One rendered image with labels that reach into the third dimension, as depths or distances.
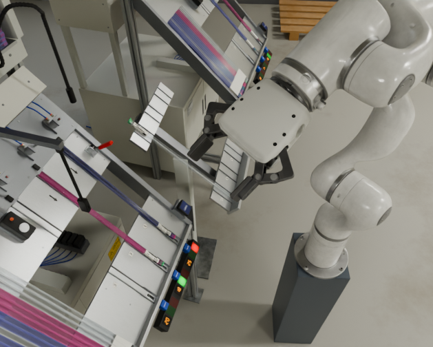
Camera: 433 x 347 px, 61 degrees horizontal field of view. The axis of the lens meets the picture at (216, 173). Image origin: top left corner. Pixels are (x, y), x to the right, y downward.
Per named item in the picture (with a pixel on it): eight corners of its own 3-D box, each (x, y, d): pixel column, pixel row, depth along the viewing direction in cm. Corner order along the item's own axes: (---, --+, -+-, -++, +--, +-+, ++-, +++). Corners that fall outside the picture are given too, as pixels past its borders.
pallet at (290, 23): (376, 10, 417) (378, 1, 410) (394, 45, 366) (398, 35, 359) (275, 8, 421) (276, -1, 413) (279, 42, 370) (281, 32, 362)
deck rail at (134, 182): (182, 225, 142) (192, 222, 138) (180, 229, 141) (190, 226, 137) (23, 91, 113) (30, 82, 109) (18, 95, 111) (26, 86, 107)
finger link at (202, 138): (226, 131, 56) (196, 162, 56) (212, 118, 57) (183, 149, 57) (220, 123, 53) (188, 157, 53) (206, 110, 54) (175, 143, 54)
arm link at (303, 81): (329, 109, 55) (315, 124, 55) (286, 77, 58) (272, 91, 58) (329, 85, 47) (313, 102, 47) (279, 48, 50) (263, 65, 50)
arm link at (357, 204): (329, 204, 123) (348, 154, 105) (377, 240, 114) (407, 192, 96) (305, 224, 118) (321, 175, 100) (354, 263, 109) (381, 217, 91)
